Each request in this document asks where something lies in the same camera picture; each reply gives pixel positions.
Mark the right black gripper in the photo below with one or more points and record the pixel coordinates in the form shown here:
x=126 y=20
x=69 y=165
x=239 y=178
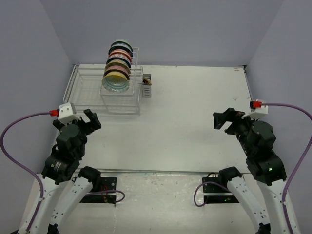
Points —
x=220 y=118

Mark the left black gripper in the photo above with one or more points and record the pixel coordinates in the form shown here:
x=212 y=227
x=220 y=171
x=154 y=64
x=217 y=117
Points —
x=94 y=124

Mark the yellow teal patterned bowl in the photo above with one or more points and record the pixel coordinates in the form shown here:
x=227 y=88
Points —
x=114 y=85

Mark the pink leaf patterned bowl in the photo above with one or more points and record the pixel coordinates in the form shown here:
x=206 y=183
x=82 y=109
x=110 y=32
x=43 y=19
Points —
x=116 y=74

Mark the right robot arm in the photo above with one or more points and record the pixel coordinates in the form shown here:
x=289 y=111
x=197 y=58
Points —
x=256 y=138

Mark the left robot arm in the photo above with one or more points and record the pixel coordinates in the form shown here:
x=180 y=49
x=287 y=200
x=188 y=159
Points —
x=59 y=167

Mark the grey cutlery holder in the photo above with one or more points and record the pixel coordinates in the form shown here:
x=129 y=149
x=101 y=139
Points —
x=146 y=89

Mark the yellow star patterned bowl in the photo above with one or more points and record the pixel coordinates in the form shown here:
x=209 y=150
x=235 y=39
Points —
x=118 y=63

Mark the dark teal white bowl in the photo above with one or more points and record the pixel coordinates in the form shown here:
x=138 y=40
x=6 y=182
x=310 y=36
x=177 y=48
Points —
x=125 y=61

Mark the brown cutlery bundle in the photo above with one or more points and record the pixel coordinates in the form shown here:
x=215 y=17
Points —
x=146 y=81

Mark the salmon pink patterned bowl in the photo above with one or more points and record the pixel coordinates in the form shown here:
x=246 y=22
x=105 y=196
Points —
x=121 y=54

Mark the black rimmed bowl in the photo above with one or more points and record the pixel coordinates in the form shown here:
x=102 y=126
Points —
x=121 y=46

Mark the pale green bowl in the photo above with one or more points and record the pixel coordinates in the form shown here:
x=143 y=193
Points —
x=121 y=41

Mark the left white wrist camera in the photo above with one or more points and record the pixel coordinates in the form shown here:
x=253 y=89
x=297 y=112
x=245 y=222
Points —
x=67 y=113

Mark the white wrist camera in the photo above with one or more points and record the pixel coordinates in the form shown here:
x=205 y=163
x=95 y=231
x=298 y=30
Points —
x=67 y=113
x=257 y=110

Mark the white wire dish rack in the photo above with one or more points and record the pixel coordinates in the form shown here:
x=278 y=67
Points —
x=85 y=90

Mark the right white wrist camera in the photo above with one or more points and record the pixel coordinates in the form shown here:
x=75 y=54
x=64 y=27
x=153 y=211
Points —
x=257 y=110

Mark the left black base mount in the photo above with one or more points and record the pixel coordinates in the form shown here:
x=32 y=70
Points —
x=106 y=183

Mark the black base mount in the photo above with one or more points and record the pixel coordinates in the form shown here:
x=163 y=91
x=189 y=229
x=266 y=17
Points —
x=106 y=183
x=214 y=194

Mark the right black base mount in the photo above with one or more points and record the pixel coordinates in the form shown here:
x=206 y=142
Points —
x=214 y=194

